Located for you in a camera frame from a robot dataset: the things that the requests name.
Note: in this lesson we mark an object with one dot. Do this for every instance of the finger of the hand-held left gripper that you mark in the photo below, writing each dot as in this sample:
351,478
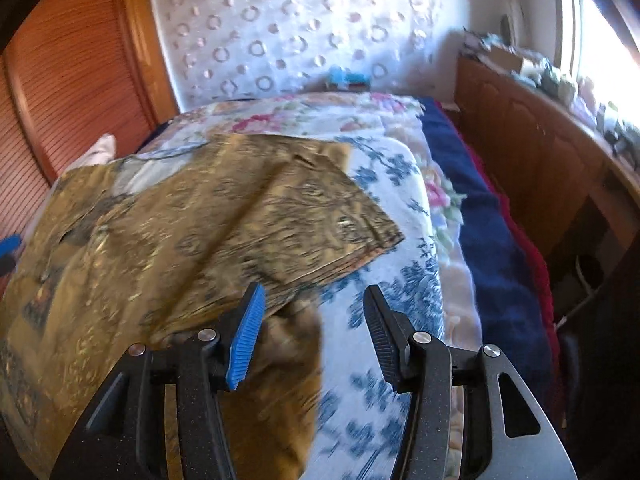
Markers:
9,250

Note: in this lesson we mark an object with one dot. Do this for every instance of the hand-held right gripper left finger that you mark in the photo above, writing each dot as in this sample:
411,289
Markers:
247,335

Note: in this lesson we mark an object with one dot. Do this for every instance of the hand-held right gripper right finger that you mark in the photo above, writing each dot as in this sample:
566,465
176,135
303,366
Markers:
382,342

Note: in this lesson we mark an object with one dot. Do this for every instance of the gold paisley patterned garment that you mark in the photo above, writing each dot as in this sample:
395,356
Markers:
200,230

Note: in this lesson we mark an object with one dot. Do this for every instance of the navy blue blanket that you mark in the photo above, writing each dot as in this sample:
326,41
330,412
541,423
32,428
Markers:
492,270

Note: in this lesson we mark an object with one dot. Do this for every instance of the folded pale pink cloth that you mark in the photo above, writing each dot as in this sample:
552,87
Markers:
102,150

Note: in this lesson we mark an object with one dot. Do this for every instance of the blue floral white bedsheet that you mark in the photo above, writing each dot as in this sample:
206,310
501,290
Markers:
390,200

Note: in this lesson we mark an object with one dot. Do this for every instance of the pink floral quilt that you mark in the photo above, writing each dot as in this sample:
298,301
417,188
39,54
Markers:
310,110

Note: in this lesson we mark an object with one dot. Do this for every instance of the long wooden cabinet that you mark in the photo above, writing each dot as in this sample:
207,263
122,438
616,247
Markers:
530,130

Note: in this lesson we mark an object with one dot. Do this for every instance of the circle patterned sheer curtain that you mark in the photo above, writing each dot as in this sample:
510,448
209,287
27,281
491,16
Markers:
280,35

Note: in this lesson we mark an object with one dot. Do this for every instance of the cardboard box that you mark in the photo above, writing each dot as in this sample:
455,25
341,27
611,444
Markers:
505,57

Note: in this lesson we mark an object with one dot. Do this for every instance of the window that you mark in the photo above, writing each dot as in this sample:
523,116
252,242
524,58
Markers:
600,35

